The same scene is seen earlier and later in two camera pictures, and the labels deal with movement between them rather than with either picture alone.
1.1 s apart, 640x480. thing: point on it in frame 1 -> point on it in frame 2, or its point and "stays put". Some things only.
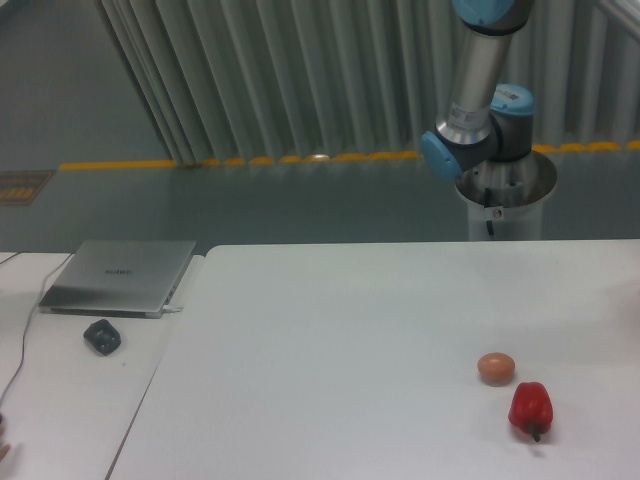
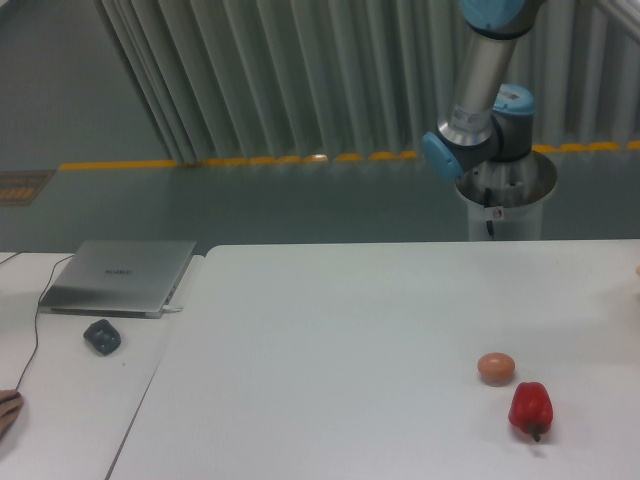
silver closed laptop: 116,278 stays put
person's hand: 4,448 -> 10,407
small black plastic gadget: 102,336 stays put
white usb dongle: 166,308 stays put
